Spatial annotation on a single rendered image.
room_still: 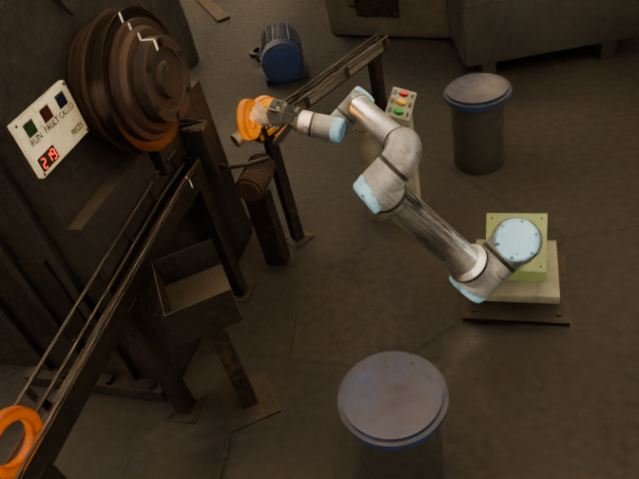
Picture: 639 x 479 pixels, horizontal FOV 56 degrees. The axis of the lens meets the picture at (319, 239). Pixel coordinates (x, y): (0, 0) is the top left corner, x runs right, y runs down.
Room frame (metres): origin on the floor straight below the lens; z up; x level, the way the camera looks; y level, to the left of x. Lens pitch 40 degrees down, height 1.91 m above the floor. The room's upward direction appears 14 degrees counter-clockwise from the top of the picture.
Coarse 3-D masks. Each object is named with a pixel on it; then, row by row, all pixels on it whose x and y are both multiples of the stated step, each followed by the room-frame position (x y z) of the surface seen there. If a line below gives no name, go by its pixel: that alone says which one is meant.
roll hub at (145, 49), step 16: (144, 48) 1.89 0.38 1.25; (160, 48) 1.96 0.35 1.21; (176, 48) 2.03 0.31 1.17; (144, 64) 1.84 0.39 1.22; (160, 64) 1.92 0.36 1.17; (176, 64) 2.01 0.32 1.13; (144, 80) 1.82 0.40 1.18; (160, 80) 1.88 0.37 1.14; (176, 80) 1.95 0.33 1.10; (144, 96) 1.81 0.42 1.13; (160, 96) 1.87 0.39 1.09; (176, 96) 1.95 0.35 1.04; (160, 112) 1.82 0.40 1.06; (176, 112) 1.90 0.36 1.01
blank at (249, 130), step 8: (240, 104) 2.07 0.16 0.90; (248, 104) 2.07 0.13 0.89; (240, 112) 2.03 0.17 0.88; (248, 112) 2.05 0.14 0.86; (240, 120) 2.01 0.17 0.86; (248, 120) 2.04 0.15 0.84; (240, 128) 2.01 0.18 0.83; (248, 128) 2.02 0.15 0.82; (256, 128) 2.07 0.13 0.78; (248, 136) 2.00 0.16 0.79; (256, 136) 2.05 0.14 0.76
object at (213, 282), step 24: (168, 264) 1.51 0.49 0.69; (192, 264) 1.53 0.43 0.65; (216, 264) 1.54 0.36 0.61; (168, 288) 1.49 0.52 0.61; (192, 288) 1.47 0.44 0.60; (216, 288) 1.44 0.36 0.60; (168, 312) 1.34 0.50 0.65; (192, 312) 1.27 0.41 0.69; (216, 312) 1.28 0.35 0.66; (240, 312) 1.32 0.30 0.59; (192, 336) 1.26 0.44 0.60; (216, 336) 1.39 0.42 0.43; (240, 360) 1.43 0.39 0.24; (240, 384) 1.39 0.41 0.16; (264, 384) 1.48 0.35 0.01; (240, 408) 1.40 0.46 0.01; (264, 408) 1.37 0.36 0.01
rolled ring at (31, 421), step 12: (12, 408) 1.04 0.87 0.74; (24, 408) 1.05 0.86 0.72; (0, 420) 0.99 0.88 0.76; (12, 420) 1.01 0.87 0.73; (24, 420) 1.03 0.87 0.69; (36, 420) 1.05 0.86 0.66; (0, 432) 0.97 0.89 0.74; (36, 432) 1.03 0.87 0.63; (24, 444) 1.01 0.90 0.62; (24, 456) 0.98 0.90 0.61; (0, 468) 0.92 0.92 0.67; (12, 468) 0.94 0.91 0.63
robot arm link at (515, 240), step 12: (504, 228) 1.51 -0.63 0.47; (516, 228) 1.50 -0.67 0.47; (528, 228) 1.49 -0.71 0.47; (492, 240) 1.53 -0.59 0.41; (504, 240) 1.48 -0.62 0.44; (516, 240) 1.47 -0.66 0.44; (528, 240) 1.46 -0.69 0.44; (492, 252) 1.49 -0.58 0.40; (504, 252) 1.46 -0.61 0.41; (516, 252) 1.44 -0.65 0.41; (528, 252) 1.43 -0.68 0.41; (504, 264) 1.45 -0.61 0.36; (516, 264) 1.45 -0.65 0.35
